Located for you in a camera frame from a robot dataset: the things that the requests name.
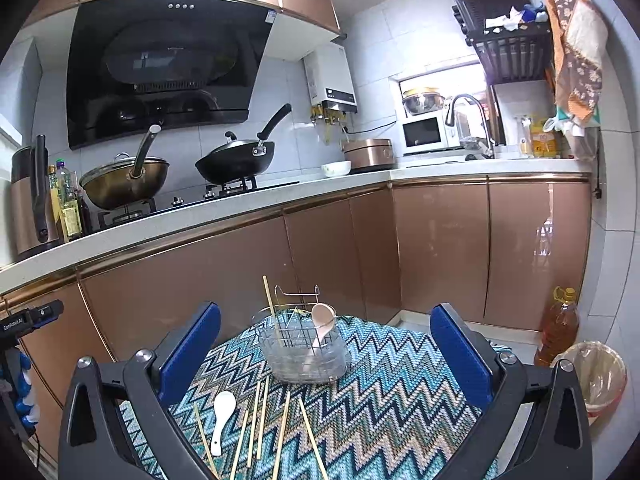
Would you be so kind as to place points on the clear pump bottle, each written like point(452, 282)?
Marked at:
point(525, 140)

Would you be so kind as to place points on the person's left hand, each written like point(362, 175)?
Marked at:
point(24, 385)

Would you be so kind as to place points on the yellow detergent bottle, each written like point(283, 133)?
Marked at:
point(542, 142)

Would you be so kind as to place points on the white rag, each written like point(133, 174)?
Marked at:
point(505, 20)

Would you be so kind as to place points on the lined trash bin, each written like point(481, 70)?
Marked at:
point(600, 380)

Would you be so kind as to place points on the patchwork hanging cloth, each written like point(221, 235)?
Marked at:
point(580, 50)

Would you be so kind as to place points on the zigzag patterned cloth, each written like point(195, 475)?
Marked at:
point(375, 410)

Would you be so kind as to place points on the white microwave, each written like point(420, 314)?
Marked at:
point(425, 132)

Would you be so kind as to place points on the black wok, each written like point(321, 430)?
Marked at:
point(235, 162)

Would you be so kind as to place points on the copper base cabinets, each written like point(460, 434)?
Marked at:
point(440, 250)

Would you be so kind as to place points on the black wall plug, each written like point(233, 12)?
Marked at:
point(596, 192)

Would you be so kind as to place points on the green cap oil bottle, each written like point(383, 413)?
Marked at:
point(70, 210)

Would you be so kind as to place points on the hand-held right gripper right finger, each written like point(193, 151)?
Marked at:
point(460, 355)

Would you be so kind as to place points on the wooden chopstick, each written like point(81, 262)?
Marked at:
point(255, 422)
point(312, 437)
point(240, 445)
point(263, 417)
point(281, 435)
point(205, 440)
point(268, 295)

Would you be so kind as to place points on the large cooking oil bottle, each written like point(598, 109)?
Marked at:
point(557, 330)

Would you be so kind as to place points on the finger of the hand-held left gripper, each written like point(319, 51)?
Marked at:
point(40, 312)

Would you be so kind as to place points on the dark sauce bottle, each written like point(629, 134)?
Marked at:
point(84, 215)

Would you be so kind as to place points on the black gas stove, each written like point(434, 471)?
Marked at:
point(190, 200)

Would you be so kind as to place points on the black wall rack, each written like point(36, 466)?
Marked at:
point(505, 52)

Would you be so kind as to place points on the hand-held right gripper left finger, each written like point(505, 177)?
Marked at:
point(190, 355)

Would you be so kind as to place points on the brass wok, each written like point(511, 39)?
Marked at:
point(120, 190)

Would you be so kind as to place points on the curved kitchen faucet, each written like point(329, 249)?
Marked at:
point(467, 97)

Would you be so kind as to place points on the clear utensil holder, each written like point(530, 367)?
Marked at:
point(330, 360)

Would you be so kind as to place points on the copper thermos kettle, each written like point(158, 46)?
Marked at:
point(27, 210)

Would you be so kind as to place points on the black range hood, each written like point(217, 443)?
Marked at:
point(165, 60)

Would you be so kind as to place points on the copper rice cooker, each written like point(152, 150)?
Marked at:
point(372, 155)

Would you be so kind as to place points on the pink plastic spoon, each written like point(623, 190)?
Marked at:
point(324, 317)

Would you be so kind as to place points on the white ceramic spoon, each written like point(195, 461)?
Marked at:
point(224, 402)

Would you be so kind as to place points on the glass wok lid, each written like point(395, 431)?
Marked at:
point(110, 167)

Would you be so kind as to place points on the white bowl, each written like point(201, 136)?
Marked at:
point(336, 170)

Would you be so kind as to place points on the hanging plastic bag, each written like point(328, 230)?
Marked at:
point(572, 127)

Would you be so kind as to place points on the stacked metal bowls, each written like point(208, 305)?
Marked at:
point(424, 102)

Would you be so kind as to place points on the white water heater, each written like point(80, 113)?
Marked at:
point(330, 75)

